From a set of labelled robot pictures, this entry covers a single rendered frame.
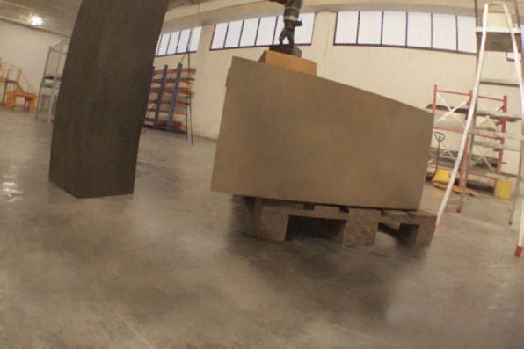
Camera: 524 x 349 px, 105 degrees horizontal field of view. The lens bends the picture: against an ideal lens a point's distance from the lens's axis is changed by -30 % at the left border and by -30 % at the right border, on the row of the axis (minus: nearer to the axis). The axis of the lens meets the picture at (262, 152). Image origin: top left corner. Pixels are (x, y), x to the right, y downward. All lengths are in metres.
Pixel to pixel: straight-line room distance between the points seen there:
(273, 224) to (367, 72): 10.55
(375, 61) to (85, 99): 10.84
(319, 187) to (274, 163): 0.19
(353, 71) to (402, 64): 1.93
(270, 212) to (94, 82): 0.82
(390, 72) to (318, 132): 10.27
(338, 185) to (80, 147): 0.98
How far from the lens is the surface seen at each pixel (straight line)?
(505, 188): 7.62
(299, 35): 13.11
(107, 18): 1.22
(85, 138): 1.17
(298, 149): 0.95
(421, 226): 1.31
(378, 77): 11.20
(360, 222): 1.12
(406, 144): 1.22
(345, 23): 12.55
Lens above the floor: 0.34
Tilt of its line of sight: 2 degrees down
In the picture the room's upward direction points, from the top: 9 degrees clockwise
